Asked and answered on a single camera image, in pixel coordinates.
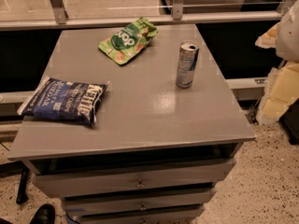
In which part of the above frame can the top grey drawer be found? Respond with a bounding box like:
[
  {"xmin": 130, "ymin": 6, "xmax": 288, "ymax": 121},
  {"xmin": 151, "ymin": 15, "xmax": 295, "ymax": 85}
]
[{"xmin": 33, "ymin": 158, "xmax": 235, "ymax": 198}]

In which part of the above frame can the metal glass railing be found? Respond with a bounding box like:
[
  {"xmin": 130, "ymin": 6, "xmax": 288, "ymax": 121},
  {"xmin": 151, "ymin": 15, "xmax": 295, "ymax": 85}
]
[{"xmin": 0, "ymin": 0, "xmax": 296, "ymax": 31}]

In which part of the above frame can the bottom grey drawer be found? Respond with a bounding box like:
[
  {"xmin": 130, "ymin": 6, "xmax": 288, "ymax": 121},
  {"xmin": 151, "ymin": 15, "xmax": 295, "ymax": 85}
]
[{"xmin": 78, "ymin": 205, "xmax": 203, "ymax": 224}]

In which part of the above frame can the green snack bag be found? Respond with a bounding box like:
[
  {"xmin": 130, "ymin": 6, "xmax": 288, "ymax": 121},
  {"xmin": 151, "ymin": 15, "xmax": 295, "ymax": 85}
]
[{"xmin": 98, "ymin": 18, "xmax": 158, "ymax": 65}]

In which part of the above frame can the black stand leg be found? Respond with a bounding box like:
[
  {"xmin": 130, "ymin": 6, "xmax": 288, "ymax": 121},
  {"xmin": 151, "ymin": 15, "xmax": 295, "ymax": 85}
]
[{"xmin": 16, "ymin": 166, "xmax": 30, "ymax": 204}]

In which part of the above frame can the grey drawer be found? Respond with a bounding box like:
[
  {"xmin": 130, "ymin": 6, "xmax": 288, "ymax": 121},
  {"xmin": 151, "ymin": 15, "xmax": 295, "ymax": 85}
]
[
  {"xmin": 78, "ymin": 205, "xmax": 203, "ymax": 224},
  {"xmin": 33, "ymin": 158, "xmax": 235, "ymax": 198},
  {"xmin": 63, "ymin": 189, "xmax": 216, "ymax": 217}
]

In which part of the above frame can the grey drawer cabinet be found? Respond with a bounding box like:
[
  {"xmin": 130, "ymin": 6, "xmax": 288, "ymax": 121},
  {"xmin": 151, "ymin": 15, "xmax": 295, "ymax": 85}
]
[{"xmin": 7, "ymin": 23, "xmax": 257, "ymax": 224}]

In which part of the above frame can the blue Kettle chips bag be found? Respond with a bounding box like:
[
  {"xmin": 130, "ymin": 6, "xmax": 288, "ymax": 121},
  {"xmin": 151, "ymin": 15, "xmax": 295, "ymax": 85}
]
[{"xmin": 18, "ymin": 77, "xmax": 108, "ymax": 126}]

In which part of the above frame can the middle grey drawer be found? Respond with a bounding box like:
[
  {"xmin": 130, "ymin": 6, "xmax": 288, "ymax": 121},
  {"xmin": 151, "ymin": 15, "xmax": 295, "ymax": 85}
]
[{"xmin": 63, "ymin": 189, "xmax": 216, "ymax": 217}]

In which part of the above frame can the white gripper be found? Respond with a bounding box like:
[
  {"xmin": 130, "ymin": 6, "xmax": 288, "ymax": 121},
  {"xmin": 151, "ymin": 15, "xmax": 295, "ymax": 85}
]
[{"xmin": 255, "ymin": 0, "xmax": 299, "ymax": 125}]

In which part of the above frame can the silver blue redbull can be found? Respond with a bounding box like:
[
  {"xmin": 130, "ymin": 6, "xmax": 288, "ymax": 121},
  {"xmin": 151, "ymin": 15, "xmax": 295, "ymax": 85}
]
[{"xmin": 176, "ymin": 40, "xmax": 199, "ymax": 88}]

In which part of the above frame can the black shoe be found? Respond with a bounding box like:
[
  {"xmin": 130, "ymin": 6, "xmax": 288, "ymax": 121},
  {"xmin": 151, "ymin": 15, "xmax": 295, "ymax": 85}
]
[{"xmin": 30, "ymin": 203, "xmax": 56, "ymax": 224}]

